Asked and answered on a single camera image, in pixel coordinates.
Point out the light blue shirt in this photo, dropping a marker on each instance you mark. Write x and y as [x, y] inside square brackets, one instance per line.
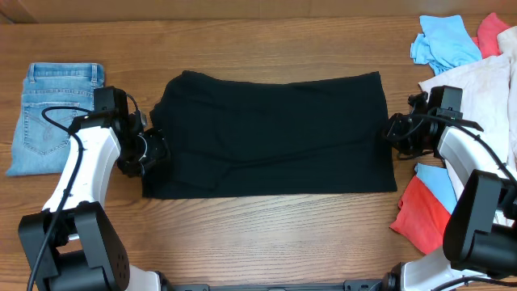
[443, 44]

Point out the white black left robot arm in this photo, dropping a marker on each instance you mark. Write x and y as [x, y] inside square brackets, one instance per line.
[71, 244]

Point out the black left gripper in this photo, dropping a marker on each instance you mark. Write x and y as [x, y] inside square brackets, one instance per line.
[160, 149]

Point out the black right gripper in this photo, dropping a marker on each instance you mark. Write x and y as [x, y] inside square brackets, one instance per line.
[393, 124]

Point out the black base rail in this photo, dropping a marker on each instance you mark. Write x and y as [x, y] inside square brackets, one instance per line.
[347, 285]

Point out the beige pink shirt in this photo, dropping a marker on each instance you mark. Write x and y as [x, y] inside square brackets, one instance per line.
[489, 95]

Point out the black t-shirt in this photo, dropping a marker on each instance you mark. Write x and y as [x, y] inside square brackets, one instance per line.
[229, 139]

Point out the red shirt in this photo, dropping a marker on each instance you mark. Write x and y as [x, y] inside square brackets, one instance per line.
[420, 219]

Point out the brown cardboard back wall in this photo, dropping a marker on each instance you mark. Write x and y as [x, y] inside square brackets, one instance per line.
[87, 11]

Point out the folded blue denim jeans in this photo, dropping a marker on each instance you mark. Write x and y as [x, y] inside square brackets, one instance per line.
[39, 147]

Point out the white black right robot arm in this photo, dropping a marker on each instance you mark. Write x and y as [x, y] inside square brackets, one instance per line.
[474, 248]

